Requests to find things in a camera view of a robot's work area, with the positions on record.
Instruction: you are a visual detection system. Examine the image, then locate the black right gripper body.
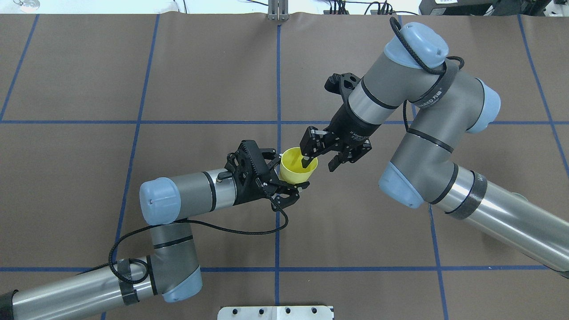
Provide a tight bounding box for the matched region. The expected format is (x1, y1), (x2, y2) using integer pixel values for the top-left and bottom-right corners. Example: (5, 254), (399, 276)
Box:
(325, 103), (378, 152)

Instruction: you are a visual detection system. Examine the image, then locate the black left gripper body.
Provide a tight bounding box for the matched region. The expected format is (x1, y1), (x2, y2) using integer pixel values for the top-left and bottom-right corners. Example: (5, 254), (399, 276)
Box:
(225, 140), (279, 205)

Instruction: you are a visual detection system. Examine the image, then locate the yellow plastic cup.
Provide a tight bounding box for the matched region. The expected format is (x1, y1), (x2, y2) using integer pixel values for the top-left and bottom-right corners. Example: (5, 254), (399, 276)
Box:
(279, 147), (318, 184)

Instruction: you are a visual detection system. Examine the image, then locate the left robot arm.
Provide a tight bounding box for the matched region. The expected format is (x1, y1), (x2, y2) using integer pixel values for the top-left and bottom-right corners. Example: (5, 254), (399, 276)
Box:
(1, 140), (311, 320)

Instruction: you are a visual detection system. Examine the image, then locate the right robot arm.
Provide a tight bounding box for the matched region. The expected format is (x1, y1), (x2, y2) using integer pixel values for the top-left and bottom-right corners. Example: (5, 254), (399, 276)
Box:
(299, 17), (569, 277)

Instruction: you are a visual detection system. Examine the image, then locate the black box with label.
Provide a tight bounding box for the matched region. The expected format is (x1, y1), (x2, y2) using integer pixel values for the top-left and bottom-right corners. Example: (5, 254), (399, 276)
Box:
(419, 0), (499, 16)

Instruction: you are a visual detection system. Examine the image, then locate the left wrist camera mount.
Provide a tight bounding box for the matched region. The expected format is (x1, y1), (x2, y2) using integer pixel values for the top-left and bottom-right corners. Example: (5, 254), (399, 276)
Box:
(225, 140), (269, 187)

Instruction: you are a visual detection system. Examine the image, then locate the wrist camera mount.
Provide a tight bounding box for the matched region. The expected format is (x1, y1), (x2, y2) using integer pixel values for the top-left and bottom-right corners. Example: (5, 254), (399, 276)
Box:
(225, 140), (269, 187)
(325, 72), (361, 104)

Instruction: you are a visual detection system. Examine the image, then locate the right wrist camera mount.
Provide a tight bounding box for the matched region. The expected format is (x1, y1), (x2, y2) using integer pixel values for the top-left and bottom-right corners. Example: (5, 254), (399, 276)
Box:
(325, 72), (361, 104)

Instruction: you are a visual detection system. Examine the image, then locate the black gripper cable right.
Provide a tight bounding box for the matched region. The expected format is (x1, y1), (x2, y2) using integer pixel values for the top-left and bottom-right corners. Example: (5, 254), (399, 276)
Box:
(389, 17), (465, 134)

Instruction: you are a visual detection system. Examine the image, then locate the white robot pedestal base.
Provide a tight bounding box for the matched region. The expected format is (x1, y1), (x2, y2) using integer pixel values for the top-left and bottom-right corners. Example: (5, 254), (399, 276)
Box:
(217, 305), (335, 320)

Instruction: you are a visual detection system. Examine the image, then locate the aluminium frame post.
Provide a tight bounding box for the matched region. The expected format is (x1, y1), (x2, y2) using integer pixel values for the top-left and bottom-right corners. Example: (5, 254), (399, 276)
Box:
(268, 0), (290, 22)

